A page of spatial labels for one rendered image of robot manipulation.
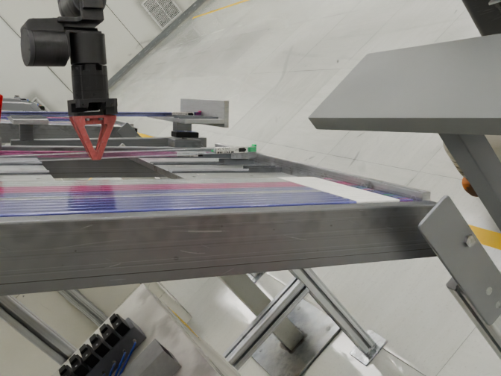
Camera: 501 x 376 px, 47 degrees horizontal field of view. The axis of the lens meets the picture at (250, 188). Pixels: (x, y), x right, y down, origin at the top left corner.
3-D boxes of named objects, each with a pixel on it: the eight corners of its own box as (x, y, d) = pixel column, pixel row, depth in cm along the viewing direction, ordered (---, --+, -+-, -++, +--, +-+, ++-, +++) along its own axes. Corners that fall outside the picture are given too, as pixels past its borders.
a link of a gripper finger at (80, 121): (77, 163, 93) (72, 103, 91) (71, 159, 99) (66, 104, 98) (120, 160, 95) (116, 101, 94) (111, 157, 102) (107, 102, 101)
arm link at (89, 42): (109, 26, 93) (96, 30, 98) (66, 24, 89) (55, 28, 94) (112, 70, 94) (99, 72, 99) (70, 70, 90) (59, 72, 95)
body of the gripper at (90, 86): (76, 111, 90) (72, 62, 89) (67, 111, 99) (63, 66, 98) (118, 110, 92) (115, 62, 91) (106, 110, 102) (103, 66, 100)
